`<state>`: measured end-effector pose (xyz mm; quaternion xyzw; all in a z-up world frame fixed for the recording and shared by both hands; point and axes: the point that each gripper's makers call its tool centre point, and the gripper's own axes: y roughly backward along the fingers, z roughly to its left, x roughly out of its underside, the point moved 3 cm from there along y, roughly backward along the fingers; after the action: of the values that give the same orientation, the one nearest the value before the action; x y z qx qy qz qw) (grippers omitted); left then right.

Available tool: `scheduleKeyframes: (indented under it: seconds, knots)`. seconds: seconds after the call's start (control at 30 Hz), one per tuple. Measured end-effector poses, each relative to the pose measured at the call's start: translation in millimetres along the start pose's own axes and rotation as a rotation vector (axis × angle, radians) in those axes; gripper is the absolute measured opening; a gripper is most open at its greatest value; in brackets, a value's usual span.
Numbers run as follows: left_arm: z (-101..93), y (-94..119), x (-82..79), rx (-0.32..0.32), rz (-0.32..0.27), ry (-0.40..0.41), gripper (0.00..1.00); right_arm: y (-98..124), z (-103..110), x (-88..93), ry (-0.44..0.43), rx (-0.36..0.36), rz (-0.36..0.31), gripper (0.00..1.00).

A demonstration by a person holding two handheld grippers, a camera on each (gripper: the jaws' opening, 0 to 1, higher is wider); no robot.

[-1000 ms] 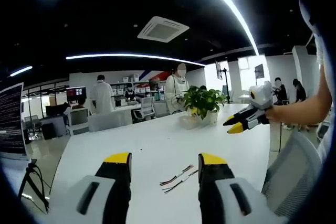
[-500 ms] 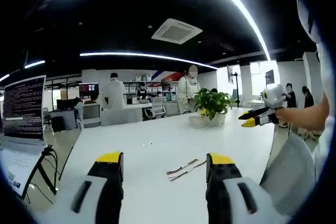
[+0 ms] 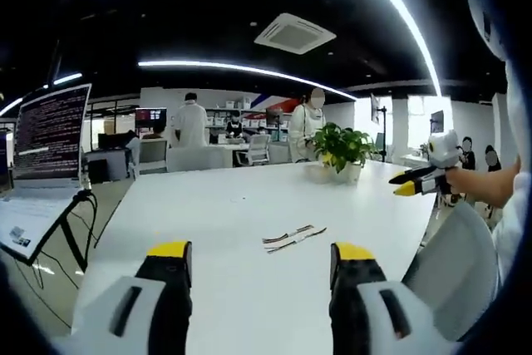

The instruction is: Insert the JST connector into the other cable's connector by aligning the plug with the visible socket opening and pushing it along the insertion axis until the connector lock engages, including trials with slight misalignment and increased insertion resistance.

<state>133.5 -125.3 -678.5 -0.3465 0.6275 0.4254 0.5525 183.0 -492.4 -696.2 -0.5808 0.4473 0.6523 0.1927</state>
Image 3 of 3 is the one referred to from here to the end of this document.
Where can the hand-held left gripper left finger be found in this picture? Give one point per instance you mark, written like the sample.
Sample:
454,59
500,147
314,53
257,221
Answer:
133,309

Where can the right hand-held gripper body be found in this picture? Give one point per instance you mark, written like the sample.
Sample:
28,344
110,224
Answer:
444,153

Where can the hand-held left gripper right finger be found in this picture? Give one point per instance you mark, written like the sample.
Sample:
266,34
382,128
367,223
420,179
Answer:
374,313

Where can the person's right hand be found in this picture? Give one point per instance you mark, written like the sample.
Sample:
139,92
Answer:
457,180

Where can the small dark monitor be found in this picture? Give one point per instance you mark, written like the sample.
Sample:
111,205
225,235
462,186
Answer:
437,120

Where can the white plant pot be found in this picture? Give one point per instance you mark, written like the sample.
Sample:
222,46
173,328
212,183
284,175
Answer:
347,174

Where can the monitor on black stand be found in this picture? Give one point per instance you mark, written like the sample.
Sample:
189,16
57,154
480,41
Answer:
375,107

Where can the green leafy plant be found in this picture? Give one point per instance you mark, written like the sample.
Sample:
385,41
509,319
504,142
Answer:
343,143

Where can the white mesh chair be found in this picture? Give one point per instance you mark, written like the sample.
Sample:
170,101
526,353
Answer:
457,263

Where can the person's white shirt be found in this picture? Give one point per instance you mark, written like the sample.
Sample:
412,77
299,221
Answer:
517,222

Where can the black laptop stand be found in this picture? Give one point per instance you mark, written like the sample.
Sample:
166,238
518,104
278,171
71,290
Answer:
68,226

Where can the bright curved ceiling light strip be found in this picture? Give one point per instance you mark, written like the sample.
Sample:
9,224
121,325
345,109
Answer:
409,14

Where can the white office chair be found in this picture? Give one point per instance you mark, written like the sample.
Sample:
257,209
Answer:
153,155
258,150

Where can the white desk partition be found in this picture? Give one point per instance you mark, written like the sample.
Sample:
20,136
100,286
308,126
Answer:
199,159

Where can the black desk monitor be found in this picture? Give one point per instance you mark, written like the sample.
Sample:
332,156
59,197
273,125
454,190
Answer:
112,141

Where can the shelf of white boxes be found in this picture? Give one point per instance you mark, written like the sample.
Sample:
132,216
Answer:
253,120

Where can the ceiling air conditioner vent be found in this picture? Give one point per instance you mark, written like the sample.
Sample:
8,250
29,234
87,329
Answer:
296,33

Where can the open white laptop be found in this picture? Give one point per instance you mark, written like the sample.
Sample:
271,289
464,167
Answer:
50,139

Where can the red lit monitor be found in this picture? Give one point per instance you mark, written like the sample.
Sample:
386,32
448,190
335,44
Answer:
150,117

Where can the long curved ceiling light strip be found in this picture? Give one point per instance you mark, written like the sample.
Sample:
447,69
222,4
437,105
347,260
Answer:
249,70

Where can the short ceiling light strip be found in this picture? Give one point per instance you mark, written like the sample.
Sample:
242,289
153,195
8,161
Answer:
68,77

